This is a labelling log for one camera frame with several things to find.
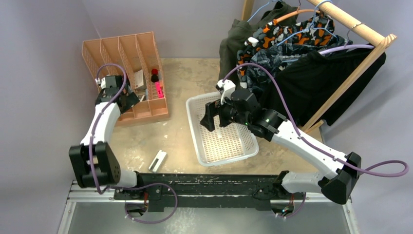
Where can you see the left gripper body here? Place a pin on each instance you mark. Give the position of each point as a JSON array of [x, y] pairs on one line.
[[130, 100]]

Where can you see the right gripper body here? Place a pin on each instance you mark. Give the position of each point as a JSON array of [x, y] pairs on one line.
[[228, 115]]

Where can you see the peach plastic desk organizer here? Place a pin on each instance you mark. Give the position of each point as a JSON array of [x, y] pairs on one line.
[[133, 53]]

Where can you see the white plastic basket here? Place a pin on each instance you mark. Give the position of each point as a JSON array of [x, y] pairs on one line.
[[223, 145]]

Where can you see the black shorts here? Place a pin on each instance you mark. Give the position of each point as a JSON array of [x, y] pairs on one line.
[[308, 82]]

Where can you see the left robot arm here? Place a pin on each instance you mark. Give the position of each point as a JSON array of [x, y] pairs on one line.
[[93, 162]]

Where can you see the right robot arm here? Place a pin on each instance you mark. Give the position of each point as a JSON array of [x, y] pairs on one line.
[[337, 172]]

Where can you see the dark leaf print shorts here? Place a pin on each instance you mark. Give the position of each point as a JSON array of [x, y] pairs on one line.
[[277, 58]]

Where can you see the olive green shorts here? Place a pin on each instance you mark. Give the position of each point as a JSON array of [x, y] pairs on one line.
[[240, 31]]

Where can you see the orange camouflage shorts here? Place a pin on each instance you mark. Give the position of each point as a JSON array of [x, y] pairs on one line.
[[275, 46]]

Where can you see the white medicine box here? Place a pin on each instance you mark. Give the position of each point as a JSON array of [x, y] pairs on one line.
[[139, 80]]

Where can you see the red black marker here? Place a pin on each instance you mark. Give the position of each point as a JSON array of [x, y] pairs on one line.
[[154, 75]]

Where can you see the pink highlighter marker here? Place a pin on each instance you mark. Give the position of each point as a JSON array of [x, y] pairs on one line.
[[159, 89]]

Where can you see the white rectangular eraser box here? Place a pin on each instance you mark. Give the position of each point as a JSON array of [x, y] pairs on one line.
[[157, 161]]

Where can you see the wooden clothes rack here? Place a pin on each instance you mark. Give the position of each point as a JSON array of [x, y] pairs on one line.
[[349, 28]]

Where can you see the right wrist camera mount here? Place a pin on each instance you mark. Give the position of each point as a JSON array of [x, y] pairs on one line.
[[226, 88]]

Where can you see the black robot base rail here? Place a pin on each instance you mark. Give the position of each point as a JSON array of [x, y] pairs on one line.
[[261, 192]]

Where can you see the blue wire hanger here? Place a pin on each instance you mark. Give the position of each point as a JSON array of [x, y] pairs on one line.
[[318, 30]]

